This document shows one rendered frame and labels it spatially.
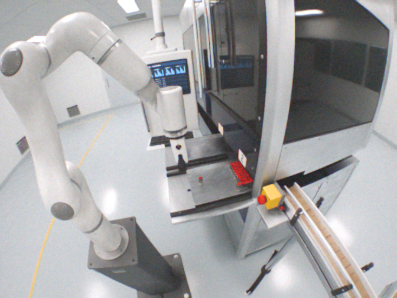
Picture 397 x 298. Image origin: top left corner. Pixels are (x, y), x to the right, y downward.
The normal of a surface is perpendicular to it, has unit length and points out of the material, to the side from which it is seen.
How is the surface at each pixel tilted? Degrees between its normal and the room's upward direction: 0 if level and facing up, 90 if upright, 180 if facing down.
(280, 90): 90
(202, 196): 0
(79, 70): 90
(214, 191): 0
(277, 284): 0
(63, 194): 67
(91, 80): 90
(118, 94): 90
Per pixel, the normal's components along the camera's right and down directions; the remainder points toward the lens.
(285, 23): 0.21, 0.53
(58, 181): 0.72, -0.11
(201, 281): -0.09, -0.83
